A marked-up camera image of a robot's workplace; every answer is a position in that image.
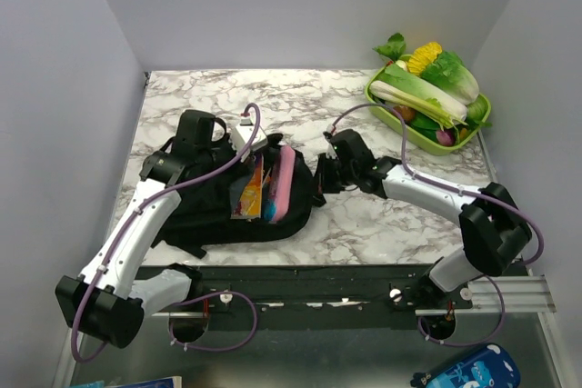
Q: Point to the blue pencil case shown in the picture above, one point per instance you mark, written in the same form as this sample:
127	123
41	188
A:
489	365

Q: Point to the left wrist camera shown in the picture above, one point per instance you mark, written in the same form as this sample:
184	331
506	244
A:
244	133

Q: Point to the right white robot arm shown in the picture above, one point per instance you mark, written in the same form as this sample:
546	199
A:
493	232

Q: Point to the green leaf sprig toy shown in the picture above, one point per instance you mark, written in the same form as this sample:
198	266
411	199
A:
393	48

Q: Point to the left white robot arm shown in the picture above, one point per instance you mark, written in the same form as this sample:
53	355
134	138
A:
105	301

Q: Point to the pink pencil case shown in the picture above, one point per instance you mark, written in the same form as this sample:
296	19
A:
280	185

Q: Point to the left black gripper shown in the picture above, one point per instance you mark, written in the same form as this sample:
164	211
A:
225	143

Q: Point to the aluminium extrusion rail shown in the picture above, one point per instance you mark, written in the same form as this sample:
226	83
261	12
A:
513	294

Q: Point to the green vegetable tray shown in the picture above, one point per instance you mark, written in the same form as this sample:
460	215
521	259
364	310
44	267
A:
423	131

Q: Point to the Roald Dahl book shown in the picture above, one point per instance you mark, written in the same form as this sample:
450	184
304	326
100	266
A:
249	204

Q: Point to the napa cabbage toy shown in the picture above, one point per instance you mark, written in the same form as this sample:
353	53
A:
397	86

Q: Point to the black mounting base rail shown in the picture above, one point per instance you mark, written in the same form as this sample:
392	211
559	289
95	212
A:
308	298

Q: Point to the black student backpack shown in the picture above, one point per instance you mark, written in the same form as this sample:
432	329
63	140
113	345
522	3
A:
204	216

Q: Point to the green lettuce toy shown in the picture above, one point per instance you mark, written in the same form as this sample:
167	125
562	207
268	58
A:
448	73

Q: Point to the yellow corn toy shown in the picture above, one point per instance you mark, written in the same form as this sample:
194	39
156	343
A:
422	57

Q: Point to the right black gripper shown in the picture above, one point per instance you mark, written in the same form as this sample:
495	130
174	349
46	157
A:
326	185

